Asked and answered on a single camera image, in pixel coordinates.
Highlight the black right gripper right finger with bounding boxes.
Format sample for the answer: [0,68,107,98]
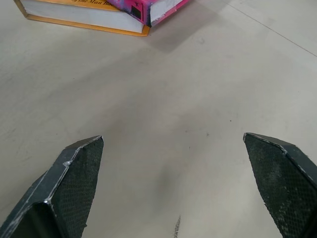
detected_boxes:
[243,132,317,238]

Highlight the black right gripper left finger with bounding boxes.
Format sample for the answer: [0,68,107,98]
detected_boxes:
[0,135,105,238]

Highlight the thick orange cover book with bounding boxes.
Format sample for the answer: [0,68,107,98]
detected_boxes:
[13,0,151,37]

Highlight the pink and purple book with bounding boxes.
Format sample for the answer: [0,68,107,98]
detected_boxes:
[106,0,194,27]

